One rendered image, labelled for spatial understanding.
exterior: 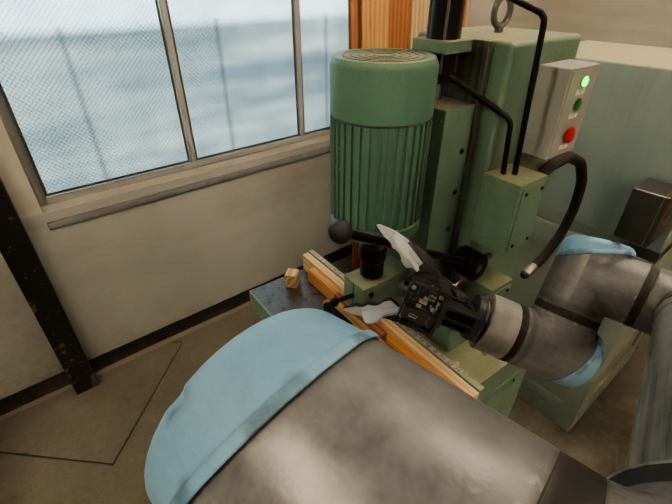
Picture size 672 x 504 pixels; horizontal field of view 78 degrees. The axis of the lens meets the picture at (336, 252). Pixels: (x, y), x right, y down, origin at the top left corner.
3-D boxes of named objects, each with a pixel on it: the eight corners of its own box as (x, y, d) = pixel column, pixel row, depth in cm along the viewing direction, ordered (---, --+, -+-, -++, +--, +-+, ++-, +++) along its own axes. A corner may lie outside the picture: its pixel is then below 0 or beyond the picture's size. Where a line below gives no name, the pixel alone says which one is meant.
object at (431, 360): (303, 268, 121) (302, 254, 118) (308, 266, 122) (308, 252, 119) (468, 414, 80) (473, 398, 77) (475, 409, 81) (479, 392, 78)
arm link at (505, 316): (514, 294, 66) (487, 344, 69) (484, 283, 66) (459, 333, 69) (528, 317, 57) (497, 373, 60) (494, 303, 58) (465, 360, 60)
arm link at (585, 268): (654, 260, 60) (616, 336, 62) (570, 233, 67) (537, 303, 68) (659, 252, 53) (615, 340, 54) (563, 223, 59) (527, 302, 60)
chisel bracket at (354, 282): (343, 304, 94) (343, 274, 90) (388, 282, 101) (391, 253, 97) (363, 322, 89) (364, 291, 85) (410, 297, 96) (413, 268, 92)
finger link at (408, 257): (391, 220, 59) (425, 274, 60) (393, 213, 64) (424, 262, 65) (372, 231, 59) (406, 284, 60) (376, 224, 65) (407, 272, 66)
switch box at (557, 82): (517, 151, 82) (539, 63, 73) (545, 141, 87) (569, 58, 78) (546, 160, 78) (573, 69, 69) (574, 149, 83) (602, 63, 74)
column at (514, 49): (388, 307, 121) (414, 30, 82) (440, 280, 132) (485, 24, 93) (447, 354, 106) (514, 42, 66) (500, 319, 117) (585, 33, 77)
